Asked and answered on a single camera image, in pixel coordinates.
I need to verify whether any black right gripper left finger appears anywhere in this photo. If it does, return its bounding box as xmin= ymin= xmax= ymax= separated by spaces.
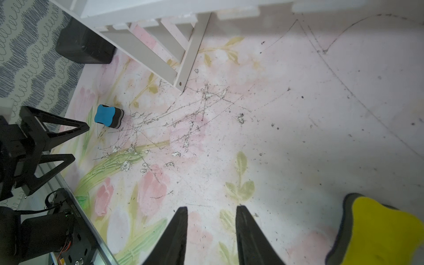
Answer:
xmin=143 ymin=206 xmax=188 ymax=265

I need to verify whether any aluminium mounting rail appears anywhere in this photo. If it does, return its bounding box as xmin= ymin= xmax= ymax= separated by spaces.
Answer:
xmin=39 ymin=162 xmax=120 ymax=265

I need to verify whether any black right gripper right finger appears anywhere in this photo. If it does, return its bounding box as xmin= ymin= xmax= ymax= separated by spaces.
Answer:
xmin=236 ymin=205 xmax=284 ymax=265

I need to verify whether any white wooden two-tier shelf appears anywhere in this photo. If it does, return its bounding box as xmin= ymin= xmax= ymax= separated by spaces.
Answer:
xmin=56 ymin=1 xmax=424 ymax=90

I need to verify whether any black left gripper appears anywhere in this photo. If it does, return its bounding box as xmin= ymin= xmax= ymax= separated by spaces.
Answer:
xmin=1 ymin=106 xmax=89 ymax=201

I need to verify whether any yellow eraser top shelf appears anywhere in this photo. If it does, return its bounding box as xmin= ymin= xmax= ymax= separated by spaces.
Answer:
xmin=325 ymin=193 xmax=424 ymax=265

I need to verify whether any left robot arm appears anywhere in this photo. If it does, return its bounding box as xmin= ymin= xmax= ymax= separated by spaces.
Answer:
xmin=1 ymin=106 xmax=96 ymax=265

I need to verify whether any black plastic tool case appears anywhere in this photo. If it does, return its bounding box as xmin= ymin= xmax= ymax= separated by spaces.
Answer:
xmin=55 ymin=18 xmax=116 ymax=64

